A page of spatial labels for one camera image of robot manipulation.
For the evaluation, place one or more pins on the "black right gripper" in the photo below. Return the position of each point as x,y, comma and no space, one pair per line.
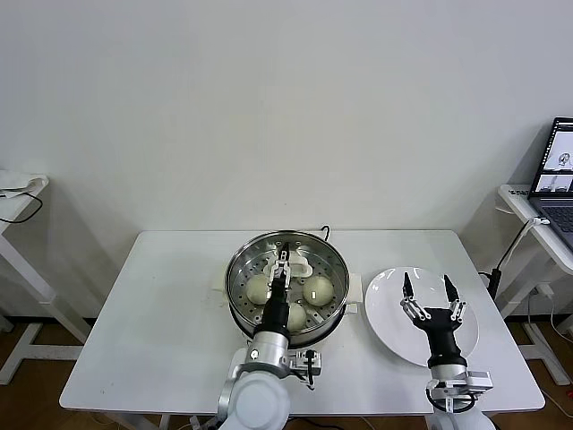
441,333

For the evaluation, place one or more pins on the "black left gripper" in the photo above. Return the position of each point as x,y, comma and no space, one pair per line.
276,307

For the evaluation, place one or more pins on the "white steamed baozi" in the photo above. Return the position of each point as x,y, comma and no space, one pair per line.
318,290
297,317
257,290

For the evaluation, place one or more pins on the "round glass pot lid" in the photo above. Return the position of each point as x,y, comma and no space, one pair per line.
329,264

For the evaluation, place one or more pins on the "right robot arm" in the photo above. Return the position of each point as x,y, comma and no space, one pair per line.
452,416

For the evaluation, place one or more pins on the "stainless steel steamer basket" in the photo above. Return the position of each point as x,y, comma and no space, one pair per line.
244,286

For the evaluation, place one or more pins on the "steel steamer pot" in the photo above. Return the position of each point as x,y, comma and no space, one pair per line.
356,293

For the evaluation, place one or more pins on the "white round plate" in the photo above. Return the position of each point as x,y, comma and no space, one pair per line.
385,322

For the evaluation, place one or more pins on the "white laptop side table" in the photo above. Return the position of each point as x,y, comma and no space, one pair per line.
515,197

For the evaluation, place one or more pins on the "grey open laptop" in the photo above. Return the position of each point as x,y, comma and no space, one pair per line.
555,215

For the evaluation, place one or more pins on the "white power strip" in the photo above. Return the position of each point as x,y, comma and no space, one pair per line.
197,423

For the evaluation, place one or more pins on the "white crumpled cloth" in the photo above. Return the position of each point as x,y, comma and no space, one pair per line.
22,181

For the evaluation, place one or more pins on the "white side table with cloth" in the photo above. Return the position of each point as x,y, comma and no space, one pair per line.
13,208

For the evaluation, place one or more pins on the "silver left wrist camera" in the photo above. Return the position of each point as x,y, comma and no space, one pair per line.
306,362

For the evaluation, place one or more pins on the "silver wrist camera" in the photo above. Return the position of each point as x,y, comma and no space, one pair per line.
479,380
306,362

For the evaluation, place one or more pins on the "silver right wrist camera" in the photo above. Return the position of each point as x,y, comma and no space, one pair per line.
479,380

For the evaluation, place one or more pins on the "white wall charger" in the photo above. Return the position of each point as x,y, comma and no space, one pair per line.
546,291

